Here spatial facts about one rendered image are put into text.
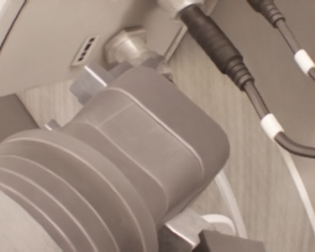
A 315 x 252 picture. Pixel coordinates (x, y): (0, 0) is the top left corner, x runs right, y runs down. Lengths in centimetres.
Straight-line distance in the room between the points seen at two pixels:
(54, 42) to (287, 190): 11
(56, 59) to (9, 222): 22
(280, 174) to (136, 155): 12
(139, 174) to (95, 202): 4
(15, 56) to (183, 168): 10
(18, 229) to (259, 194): 24
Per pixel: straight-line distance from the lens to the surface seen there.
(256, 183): 85
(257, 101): 79
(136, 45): 84
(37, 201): 65
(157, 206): 71
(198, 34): 80
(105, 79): 77
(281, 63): 83
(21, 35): 79
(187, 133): 74
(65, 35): 81
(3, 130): 93
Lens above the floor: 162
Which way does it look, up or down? 8 degrees down
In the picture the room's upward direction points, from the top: 4 degrees counter-clockwise
